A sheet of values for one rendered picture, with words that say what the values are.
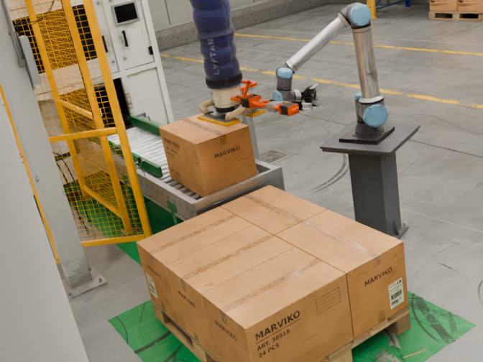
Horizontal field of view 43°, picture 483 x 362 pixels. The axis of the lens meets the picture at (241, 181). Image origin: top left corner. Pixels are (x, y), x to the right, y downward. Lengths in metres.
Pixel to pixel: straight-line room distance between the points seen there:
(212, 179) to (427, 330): 1.60
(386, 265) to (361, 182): 1.07
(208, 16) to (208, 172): 1.00
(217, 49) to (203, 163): 0.76
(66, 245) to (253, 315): 1.93
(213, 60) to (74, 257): 1.74
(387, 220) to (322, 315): 1.39
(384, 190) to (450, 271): 0.66
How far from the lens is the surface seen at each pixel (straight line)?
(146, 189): 4.63
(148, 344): 3.77
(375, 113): 3.82
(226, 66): 3.66
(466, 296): 3.79
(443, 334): 3.51
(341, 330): 3.16
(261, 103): 3.47
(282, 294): 2.94
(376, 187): 4.13
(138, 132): 5.84
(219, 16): 3.60
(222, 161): 3.99
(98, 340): 3.95
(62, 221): 4.34
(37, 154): 4.18
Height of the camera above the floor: 2.17
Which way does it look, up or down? 23 degrees down
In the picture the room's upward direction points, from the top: 11 degrees counter-clockwise
